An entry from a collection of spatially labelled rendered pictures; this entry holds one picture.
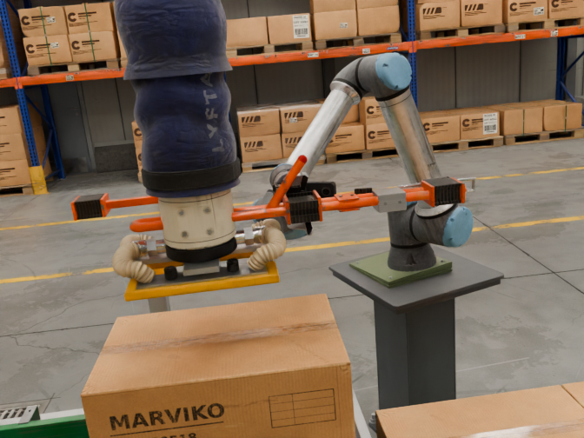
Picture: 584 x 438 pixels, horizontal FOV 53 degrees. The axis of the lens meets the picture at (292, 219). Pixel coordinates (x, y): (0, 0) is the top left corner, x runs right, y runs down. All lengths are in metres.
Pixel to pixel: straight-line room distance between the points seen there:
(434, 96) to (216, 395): 9.19
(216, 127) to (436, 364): 1.52
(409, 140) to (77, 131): 8.47
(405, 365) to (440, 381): 0.19
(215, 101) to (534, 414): 1.29
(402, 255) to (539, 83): 8.83
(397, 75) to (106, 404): 1.26
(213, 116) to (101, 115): 8.79
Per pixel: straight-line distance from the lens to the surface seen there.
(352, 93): 2.00
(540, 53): 10.95
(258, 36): 8.47
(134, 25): 1.28
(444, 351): 2.49
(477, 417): 1.91
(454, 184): 1.47
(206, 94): 1.28
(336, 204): 1.40
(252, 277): 1.31
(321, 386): 1.38
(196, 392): 1.38
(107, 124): 10.06
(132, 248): 1.42
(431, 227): 2.15
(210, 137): 1.29
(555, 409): 1.99
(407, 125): 1.98
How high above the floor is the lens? 1.63
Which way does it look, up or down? 16 degrees down
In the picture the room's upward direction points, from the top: 5 degrees counter-clockwise
